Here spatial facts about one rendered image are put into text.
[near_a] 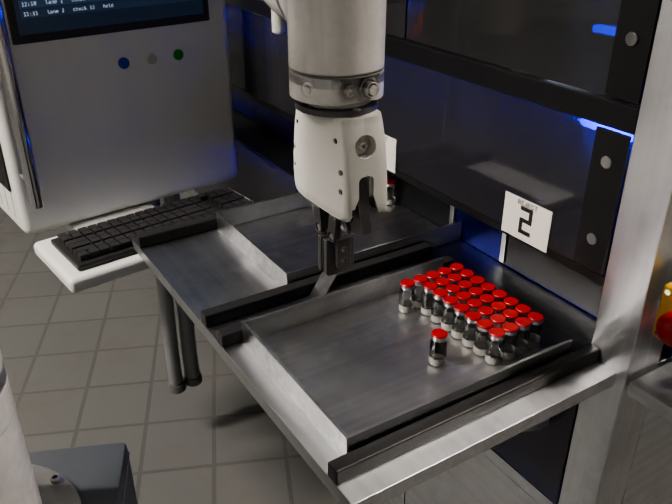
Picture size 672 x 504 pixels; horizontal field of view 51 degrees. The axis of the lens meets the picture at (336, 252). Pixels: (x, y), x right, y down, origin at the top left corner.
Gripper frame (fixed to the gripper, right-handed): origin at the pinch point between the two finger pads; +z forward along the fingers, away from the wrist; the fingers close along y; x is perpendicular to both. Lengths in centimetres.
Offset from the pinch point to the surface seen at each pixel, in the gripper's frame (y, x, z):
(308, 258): 35.7, -17.1, 22.1
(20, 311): 199, 15, 111
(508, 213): 10.3, -34.8, 8.3
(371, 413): -1.0, -4.3, 22.0
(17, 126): 80, 17, 6
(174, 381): 100, -11, 88
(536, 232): 4.9, -34.8, 9.0
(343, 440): -5.4, 2.4, 19.4
